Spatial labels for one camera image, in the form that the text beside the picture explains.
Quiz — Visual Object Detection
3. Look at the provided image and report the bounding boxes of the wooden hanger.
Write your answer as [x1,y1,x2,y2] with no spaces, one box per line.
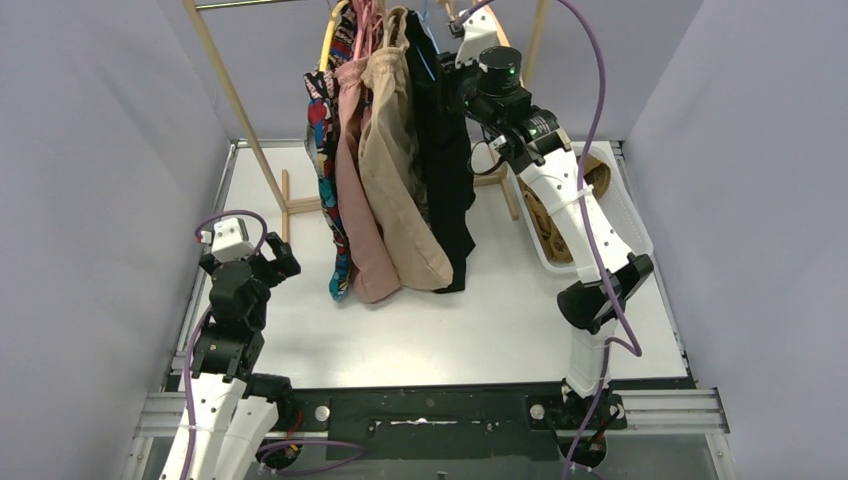
[436,0,511,46]

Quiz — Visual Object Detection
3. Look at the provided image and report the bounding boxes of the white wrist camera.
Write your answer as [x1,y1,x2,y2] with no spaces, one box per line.
[450,1,498,63]
[196,217,255,263]

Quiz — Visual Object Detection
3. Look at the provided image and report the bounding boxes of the yellow hanger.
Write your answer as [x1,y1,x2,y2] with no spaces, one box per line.
[318,0,350,71]

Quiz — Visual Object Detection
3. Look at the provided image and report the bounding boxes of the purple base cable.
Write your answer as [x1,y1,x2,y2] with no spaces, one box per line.
[254,438,366,477]
[563,397,624,480]

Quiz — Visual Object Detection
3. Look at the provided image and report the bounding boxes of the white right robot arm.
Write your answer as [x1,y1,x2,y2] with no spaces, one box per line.
[438,46,654,427]

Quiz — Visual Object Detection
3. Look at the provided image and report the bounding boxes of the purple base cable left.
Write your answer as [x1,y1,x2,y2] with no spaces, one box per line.
[254,438,366,477]

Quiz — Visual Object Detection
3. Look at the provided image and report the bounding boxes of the black shorts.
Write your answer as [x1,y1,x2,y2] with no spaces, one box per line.
[405,10,475,294]

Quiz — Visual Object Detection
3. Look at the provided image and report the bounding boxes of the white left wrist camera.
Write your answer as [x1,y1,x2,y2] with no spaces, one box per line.
[196,217,255,263]

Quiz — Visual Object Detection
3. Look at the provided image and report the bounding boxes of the brown shorts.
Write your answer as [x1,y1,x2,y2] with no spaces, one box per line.
[518,155,612,263]

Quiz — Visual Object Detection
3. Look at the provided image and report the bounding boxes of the comic print shorts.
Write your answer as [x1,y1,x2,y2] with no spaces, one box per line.
[303,3,356,302]

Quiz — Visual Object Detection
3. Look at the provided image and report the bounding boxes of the pink shorts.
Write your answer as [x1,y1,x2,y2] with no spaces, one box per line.
[333,0,403,305]

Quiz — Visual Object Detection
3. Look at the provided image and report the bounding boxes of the pink hanger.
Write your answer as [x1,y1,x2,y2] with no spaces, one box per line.
[352,0,385,60]

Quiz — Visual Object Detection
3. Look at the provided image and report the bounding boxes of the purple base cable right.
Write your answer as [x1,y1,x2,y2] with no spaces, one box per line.
[563,397,624,480]

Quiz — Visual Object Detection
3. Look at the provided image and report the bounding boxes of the white plastic basket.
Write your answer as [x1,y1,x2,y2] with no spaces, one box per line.
[509,141,654,276]

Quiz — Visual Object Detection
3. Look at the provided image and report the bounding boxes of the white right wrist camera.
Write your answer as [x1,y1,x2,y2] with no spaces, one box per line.
[450,1,498,63]

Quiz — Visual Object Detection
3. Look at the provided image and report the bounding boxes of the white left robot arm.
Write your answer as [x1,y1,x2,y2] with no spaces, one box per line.
[160,233,301,479]

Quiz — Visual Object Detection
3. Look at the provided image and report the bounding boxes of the wooden clothes rack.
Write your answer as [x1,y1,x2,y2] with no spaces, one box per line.
[180,0,551,243]

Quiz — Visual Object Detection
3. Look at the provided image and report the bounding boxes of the beige shorts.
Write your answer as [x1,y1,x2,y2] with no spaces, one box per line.
[358,7,454,291]

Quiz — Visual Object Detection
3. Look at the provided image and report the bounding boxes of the blue hanger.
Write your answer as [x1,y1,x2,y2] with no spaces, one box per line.
[415,0,439,84]

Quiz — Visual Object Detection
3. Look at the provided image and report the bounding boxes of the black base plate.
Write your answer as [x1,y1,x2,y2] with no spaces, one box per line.
[165,380,631,465]

